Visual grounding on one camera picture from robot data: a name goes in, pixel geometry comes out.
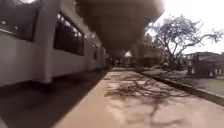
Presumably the covered walkway roof with posts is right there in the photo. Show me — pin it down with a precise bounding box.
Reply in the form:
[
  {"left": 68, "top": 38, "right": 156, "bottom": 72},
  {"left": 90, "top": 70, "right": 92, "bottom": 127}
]
[{"left": 74, "top": 0, "right": 166, "bottom": 69}]

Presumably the brown concrete path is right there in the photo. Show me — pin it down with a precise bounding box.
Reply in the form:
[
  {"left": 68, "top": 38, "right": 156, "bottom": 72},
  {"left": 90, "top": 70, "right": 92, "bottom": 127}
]
[{"left": 53, "top": 68, "right": 224, "bottom": 128}]

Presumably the bare branching tree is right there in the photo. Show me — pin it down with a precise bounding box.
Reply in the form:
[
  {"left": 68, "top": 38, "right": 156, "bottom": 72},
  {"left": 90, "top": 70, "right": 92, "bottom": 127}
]
[{"left": 148, "top": 14, "right": 224, "bottom": 69}]

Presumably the concrete kerb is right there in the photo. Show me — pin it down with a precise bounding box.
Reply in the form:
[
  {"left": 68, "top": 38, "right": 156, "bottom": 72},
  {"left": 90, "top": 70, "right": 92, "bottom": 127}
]
[{"left": 136, "top": 69, "right": 224, "bottom": 107}]

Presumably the grey building with dark windows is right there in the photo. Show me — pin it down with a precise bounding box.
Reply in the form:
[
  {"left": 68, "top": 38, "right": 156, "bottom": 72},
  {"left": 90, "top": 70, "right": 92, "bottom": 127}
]
[{"left": 0, "top": 0, "right": 109, "bottom": 88}]

